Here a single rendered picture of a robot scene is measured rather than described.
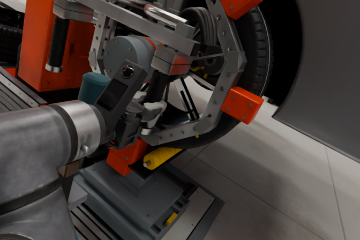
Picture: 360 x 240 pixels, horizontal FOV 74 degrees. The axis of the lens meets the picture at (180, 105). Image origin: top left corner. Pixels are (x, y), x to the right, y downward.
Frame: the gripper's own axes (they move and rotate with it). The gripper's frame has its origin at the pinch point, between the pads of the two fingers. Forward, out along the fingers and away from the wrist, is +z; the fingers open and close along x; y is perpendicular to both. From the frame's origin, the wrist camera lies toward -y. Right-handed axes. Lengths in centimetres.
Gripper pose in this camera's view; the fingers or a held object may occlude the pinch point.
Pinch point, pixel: (157, 98)
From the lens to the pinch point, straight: 55.3
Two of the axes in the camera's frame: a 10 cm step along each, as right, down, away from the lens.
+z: 4.8, -1.6, 8.6
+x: 8.0, 4.8, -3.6
